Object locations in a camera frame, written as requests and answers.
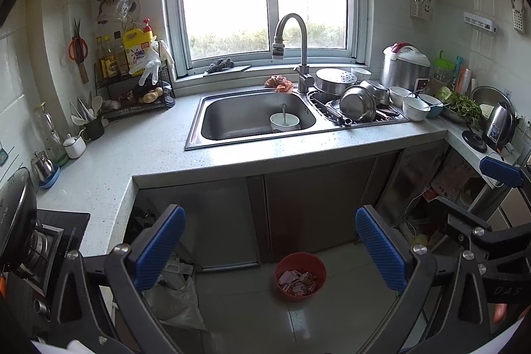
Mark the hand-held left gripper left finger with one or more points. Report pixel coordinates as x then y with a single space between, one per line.
159 250

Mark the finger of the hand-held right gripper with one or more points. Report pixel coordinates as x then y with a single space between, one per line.
464 219
500 171

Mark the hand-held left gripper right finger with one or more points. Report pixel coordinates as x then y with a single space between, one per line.
379 250

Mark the red plastic bin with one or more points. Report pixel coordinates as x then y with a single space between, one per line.
286 260

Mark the person's right hand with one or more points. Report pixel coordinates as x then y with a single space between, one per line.
500 312

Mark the black kettle base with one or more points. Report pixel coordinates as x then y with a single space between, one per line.
473 141

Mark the cardboard box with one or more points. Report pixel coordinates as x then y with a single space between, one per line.
452 180

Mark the steel electric kettle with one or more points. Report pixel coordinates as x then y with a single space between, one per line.
498 126

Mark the translucent plastic bag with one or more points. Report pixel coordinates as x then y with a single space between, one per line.
174 300

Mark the green leafy vegetables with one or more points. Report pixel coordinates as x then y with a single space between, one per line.
464 105

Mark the large steel basin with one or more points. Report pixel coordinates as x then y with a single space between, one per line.
493 95

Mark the grey lower cabinet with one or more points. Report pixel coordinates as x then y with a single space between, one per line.
311 204

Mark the blue bowl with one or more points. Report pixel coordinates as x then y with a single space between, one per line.
433 109

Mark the black gas stove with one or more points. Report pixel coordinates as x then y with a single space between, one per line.
62 238

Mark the cling wrap boxes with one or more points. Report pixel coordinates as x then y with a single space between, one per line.
463 74

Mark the green lidded container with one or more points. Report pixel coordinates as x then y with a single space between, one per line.
444 68

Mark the white lidded sugar pot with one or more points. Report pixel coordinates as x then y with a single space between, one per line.
74 147

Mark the steel rice cooker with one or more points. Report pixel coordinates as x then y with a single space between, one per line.
404 68

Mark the small steel pot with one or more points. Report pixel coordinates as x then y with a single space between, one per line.
42 167

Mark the steel mixing bowl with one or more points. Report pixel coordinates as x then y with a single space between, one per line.
357 104

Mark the black wok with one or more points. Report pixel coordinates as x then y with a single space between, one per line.
16 213

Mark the small steel bowl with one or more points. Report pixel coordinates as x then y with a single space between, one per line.
375 90

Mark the garlic bulb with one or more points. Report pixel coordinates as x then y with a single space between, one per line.
117 104
110 104

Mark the stainless steel sink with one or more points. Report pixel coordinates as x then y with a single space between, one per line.
236 117

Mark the dish drying rack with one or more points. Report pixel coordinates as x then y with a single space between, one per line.
327 106

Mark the large ginger root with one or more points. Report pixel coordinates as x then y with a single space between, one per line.
151 97

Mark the white rice paddle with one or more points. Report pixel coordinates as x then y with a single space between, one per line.
77 120

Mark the tall glass jar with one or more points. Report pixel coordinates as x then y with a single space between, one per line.
52 138

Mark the white ceramic bowl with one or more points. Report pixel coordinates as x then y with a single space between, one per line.
285 124

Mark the dark mug with utensils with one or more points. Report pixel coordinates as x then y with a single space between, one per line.
85 109

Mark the white ladle spoon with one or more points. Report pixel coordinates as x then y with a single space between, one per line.
97 103

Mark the metal spoon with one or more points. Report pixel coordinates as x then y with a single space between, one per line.
283 111

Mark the steel pot perforated lid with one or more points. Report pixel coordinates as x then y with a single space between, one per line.
336 80

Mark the clear hanging glove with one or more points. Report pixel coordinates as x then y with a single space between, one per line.
150 65

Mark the dark sauce bottle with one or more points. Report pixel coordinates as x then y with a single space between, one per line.
101 65

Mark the dark steel wool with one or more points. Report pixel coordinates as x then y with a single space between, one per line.
220 65

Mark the orange scrub cloth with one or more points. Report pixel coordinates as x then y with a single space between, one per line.
280 83

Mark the clear glass bottle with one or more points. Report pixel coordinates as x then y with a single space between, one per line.
121 59

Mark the yellow detergent bottle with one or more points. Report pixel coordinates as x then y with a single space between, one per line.
137 53

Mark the cream hanging glove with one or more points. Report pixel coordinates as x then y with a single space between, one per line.
166 52

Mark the steel faucet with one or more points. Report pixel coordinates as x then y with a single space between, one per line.
305 47

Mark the hanging clear plastic bags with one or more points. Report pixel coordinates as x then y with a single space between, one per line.
116 7

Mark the white wall power strip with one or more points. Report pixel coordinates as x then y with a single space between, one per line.
479 22

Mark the white wall knife holder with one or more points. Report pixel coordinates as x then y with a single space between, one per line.
517 16

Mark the cream wall chopstick holder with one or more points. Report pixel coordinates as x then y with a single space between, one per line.
421 7

